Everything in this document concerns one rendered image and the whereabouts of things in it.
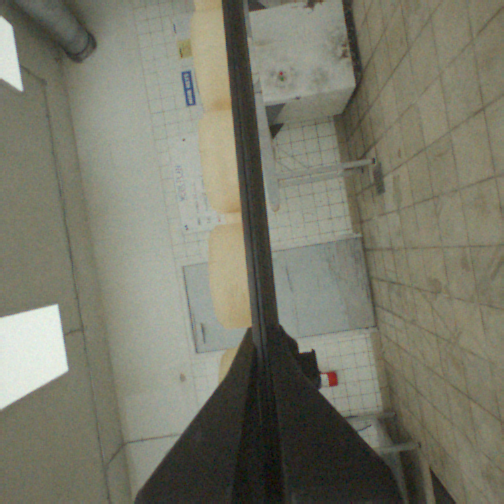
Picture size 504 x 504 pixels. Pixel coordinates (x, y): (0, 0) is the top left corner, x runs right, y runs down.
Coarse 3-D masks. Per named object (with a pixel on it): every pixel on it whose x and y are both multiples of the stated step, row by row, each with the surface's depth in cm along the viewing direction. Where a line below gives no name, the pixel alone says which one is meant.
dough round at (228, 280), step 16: (224, 224) 17; (240, 224) 17; (224, 240) 16; (240, 240) 16; (208, 256) 16; (224, 256) 15; (240, 256) 15; (224, 272) 15; (240, 272) 15; (224, 288) 15; (240, 288) 15; (224, 304) 15; (240, 304) 15; (224, 320) 16; (240, 320) 16
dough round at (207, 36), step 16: (208, 16) 17; (192, 32) 17; (208, 32) 17; (192, 48) 17; (208, 48) 17; (224, 48) 17; (208, 64) 17; (224, 64) 17; (208, 80) 18; (224, 80) 18; (208, 96) 18; (224, 96) 18
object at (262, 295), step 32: (224, 0) 15; (224, 32) 15; (256, 128) 40; (256, 160) 24; (256, 192) 17; (256, 224) 14; (256, 256) 13; (256, 288) 13; (256, 320) 13; (256, 352) 12
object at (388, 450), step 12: (348, 420) 385; (360, 420) 384; (384, 432) 354; (384, 444) 358; (396, 444) 325; (408, 444) 322; (420, 444) 321; (384, 456) 367; (396, 456) 325; (396, 468) 326
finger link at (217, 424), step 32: (224, 384) 10; (256, 384) 12; (224, 416) 9; (256, 416) 12; (192, 448) 8; (224, 448) 8; (256, 448) 12; (160, 480) 7; (192, 480) 7; (224, 480) 7; (256, 480) 11
